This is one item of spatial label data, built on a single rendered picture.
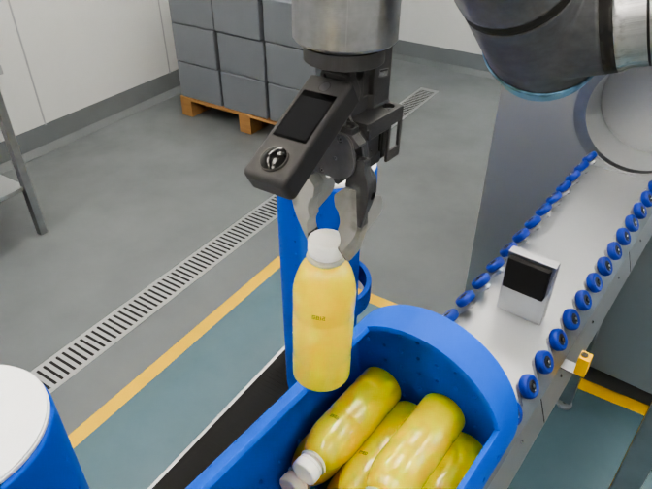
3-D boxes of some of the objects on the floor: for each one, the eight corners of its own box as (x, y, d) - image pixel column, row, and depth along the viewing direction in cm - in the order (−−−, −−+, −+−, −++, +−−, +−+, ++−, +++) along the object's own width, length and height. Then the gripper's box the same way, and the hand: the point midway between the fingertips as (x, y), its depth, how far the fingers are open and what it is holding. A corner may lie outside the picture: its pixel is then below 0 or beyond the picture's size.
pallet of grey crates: (375, 113, 445) (384, -64, 375) (316, 154, 390) (314, -44, 321) (249, 81, 497) (237, -80, 428) (182, 114, 443) (155, -64, 373)
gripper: (432, 43, 51) (408, 244, 64) (327, 19, 57) (323, 208, 69) (377, 69, 46) (363, 283, 58) (267, 40, 51) (275, 241, 64)
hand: (326, 244), depth 61 cm, fingers closed on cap, 4 cm apart
